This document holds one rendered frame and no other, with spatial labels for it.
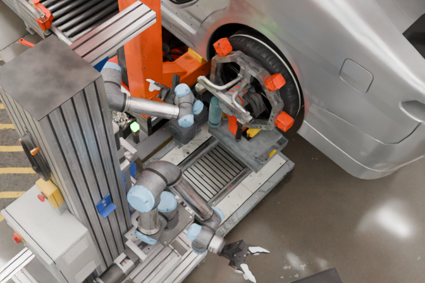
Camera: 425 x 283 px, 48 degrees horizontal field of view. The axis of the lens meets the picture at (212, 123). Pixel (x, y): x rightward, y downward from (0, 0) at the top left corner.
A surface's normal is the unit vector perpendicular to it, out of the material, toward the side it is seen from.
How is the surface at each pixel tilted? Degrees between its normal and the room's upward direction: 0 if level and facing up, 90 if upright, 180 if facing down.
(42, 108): 0
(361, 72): 90
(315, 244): 0
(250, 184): 0
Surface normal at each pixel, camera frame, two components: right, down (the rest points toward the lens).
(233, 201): 0.07, -0.55
